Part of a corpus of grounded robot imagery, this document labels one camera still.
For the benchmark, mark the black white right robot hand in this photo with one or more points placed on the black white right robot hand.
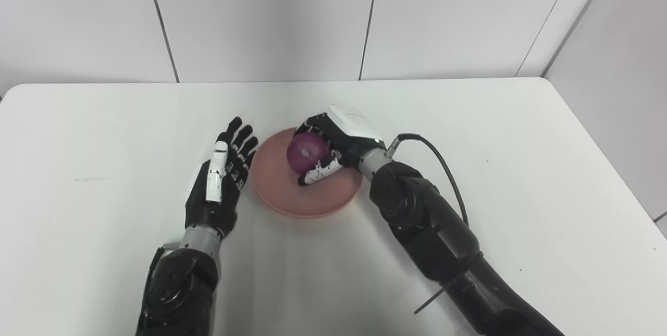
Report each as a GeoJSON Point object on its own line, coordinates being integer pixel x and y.
{"type": "Point", "coordinates": [351, 140]}

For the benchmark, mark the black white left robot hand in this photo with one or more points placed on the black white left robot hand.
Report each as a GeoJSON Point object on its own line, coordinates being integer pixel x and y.
{"type": "Point", "coordinates": [208, 211]}

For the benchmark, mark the purple red onion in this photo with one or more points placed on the purple red onion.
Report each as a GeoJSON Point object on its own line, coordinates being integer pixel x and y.
{"type": "Point", "coordinates": [307, 151]}

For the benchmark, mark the pink round plate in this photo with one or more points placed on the pink round plate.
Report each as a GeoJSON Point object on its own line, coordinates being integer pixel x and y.
{"type": "Point", "coordinates": [281, 190]}

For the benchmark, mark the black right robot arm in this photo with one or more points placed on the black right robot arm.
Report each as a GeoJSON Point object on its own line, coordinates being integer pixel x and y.
{"type": "Point", "coordinates": [432, 221]}

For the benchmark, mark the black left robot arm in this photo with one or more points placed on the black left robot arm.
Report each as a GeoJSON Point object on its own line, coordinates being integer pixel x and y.
{"type": "Point", "coordinates": [177, 289]}

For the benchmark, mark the black zip tie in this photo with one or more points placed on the black zip tie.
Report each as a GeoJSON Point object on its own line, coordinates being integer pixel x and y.
{"type": "Point", "coordinates": [430, 302]}

